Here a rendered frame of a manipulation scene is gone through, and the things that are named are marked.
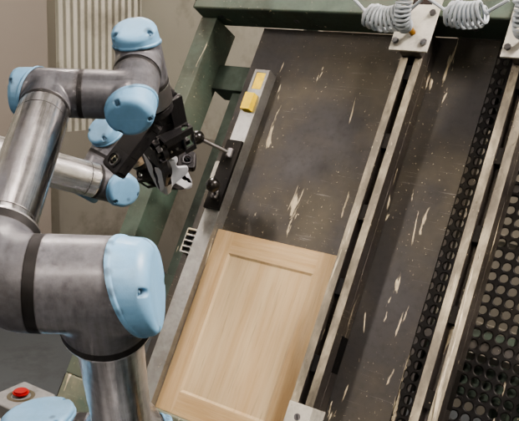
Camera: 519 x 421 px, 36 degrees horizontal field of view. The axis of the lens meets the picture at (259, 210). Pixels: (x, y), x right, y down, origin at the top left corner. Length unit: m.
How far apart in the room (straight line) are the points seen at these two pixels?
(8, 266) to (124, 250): 0.13
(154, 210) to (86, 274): 1.40
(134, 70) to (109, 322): 0.46
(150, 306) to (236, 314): 1.14
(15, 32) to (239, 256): 3.11
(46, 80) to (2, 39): 3.67
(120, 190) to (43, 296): 0.84
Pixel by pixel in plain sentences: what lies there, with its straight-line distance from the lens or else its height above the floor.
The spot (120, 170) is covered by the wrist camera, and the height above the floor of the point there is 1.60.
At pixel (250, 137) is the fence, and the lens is 2.19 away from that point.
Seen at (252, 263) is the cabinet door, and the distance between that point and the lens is 2.05.
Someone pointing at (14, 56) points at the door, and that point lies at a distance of 4.94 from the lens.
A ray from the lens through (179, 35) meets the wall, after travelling 5.23.
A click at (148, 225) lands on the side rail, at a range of 2.28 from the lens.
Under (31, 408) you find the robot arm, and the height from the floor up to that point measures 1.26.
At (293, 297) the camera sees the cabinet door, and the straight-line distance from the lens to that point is 1.96.
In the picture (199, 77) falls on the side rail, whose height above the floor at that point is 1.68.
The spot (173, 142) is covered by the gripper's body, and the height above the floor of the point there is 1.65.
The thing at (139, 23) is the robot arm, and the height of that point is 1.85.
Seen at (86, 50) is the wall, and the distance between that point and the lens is 5.27.
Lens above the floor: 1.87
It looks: 14 degrees down
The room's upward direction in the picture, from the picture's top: 2 degrees clockwise
